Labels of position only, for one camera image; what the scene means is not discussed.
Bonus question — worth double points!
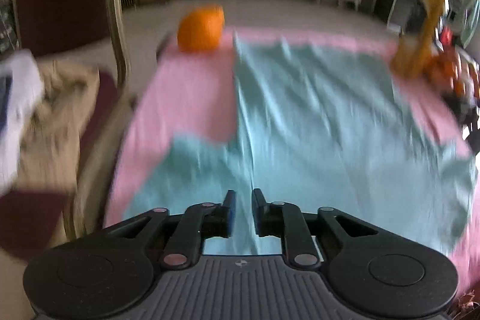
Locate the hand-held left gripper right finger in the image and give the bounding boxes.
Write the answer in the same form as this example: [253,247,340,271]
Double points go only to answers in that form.
[251,188,380,270]

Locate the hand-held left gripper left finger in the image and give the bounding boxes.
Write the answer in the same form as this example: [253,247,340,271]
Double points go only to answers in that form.
[100,190,238,270]

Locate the light teal shirt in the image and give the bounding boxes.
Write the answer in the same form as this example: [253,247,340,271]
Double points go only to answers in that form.
[122,40,479,257]

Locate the pink printed blanket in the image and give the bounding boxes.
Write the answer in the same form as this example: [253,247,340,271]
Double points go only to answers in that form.
[103,27,480,291]

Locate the large knobbed orange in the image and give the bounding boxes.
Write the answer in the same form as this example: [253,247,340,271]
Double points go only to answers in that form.
[177,5,226,54]

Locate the beige garment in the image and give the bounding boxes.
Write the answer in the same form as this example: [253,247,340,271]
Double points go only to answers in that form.
[15,59,102,193]

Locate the red patterned rug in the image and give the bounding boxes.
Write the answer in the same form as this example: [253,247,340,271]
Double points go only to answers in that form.
[450,290,480,320]

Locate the white printed garment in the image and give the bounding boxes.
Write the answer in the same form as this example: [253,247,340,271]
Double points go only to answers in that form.
[0,49,45,193]

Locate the black desk with drawers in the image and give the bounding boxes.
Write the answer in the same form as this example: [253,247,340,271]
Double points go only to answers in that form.
[386,0,424,32]

